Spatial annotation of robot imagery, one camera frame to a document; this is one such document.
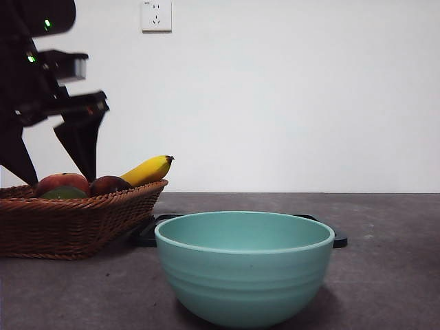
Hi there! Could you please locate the green avocado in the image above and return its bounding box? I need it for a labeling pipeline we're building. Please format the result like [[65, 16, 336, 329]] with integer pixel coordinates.
[[39, 185, 89, 200]]

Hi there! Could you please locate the teal ribbed bowl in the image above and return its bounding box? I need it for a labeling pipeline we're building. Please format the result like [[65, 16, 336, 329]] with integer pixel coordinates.
[[154, 210, 336, 327]]

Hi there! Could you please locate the large red apple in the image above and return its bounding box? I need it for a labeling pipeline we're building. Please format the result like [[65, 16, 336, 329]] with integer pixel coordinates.
[[35, 173, 91, 199]]

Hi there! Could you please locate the small dark red apple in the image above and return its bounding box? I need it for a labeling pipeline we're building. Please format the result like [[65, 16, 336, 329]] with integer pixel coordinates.
[[89, 175, 133, 197]]

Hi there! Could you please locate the yellow banana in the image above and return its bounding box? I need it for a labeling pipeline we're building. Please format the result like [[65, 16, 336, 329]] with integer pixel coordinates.
[[120, 155, 175, 188]]

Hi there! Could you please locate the brown wicker basket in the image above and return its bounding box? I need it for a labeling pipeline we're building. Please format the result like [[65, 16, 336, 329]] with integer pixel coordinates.
[[0, 178, 169, 261]]

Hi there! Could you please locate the black rectangular tray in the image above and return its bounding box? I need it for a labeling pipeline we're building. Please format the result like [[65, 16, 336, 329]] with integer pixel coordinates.
[[129, 213, 348, 249]]

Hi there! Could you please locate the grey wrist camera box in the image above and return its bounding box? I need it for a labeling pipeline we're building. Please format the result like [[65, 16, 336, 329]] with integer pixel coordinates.
[[39, 50, 89, 83]]

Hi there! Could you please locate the white wall power socket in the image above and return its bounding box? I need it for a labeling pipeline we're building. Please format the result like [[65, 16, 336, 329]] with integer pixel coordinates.
[[142, 0, 173, 34]]

